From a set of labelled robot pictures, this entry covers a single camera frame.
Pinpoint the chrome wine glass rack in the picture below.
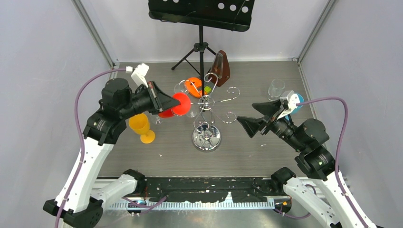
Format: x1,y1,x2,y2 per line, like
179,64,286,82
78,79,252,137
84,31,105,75
192,73,240,152

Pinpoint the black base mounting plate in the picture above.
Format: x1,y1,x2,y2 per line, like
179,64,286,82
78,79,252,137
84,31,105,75
134,177,291,203

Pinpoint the black music stand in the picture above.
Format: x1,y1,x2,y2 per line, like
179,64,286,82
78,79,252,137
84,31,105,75
148,0,254,79

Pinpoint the red wine glass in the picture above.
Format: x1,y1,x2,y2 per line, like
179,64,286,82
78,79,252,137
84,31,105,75
158,93,192,118

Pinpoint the aluminium frame rail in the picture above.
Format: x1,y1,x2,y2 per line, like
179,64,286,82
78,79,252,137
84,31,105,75
66,176,355,211

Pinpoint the brown metronome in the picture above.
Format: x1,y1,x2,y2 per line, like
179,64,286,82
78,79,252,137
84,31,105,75
207,50,230,87

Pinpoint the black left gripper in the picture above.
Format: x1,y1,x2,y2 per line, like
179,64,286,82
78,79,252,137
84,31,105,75
120,80,180,119

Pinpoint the clear wine glass back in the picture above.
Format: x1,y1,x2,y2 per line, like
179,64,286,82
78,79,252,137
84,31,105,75
173,80,198,118

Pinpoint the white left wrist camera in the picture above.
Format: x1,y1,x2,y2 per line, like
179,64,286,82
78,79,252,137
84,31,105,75
131,63,149,88

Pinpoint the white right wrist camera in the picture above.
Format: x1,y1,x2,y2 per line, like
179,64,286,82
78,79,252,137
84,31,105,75
277,90,302,119

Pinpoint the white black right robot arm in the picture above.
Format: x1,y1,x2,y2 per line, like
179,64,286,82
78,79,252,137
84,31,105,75
237,97,375,228

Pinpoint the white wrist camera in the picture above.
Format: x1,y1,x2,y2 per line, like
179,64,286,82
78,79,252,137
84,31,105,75
131,63,149,88
277,90,302,119

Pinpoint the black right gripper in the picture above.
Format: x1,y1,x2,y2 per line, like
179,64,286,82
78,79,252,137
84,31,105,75
236,98,305,151

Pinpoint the yellow wine glass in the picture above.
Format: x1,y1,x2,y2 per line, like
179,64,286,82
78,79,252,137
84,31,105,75
129,114,155,144

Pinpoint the blue wine glass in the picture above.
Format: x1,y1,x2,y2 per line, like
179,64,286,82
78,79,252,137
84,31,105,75
289,93,306,114

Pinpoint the clear textured wine glass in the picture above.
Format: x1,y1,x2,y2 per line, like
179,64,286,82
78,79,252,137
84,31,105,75
268,79,285,101

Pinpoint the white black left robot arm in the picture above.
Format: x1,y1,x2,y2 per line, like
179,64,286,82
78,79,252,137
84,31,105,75
43,78,180,228

